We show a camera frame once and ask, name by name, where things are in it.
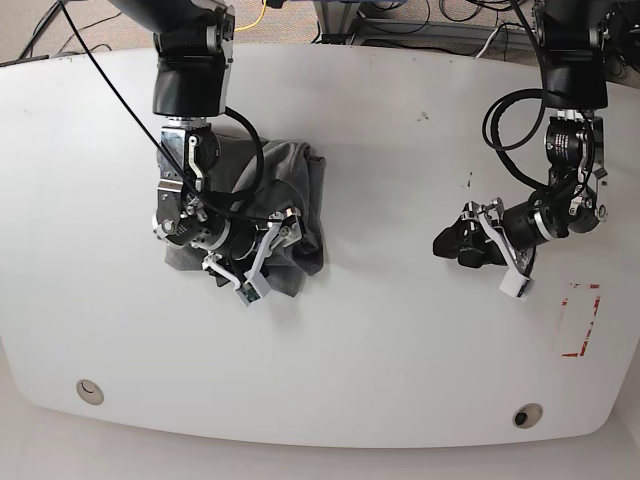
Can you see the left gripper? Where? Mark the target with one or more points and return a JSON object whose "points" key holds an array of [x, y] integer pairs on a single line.
{"points": [[490, 234]]}

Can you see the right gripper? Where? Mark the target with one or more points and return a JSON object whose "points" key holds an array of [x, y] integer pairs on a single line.
{"points": [[245, 249]]}

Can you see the grey t-shirt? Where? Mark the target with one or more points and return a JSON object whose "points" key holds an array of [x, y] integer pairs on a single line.
{"points": [[293, 176]]}

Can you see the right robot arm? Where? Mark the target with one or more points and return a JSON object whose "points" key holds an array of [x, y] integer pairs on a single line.
{"points": [[208, 155]]}

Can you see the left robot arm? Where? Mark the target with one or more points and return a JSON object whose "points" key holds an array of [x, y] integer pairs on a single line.
{"points": [[568, 41]]}

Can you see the red tape rectangle marking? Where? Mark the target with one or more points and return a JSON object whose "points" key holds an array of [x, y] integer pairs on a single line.
{"points": [[579, 312]]}

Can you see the right table grommet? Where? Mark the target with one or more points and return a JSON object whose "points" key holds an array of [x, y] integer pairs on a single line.
{"points": [[527, 416]]}

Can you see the table grommet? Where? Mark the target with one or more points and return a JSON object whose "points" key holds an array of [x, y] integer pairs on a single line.
{"points": [[90, 392], [527, 416]]}

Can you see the left table grommet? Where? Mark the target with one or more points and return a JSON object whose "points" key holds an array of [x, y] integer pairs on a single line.
{"points": [[90, 392]]}

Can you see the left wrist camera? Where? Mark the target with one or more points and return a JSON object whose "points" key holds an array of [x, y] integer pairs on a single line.
{"points": [[515, 284]]}

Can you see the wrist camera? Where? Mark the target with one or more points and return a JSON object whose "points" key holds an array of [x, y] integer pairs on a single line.
{"points": [[515, 284], [253, 289]]}

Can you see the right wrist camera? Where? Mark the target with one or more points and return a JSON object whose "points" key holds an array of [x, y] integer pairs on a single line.
{"points": [[253, 289]]}

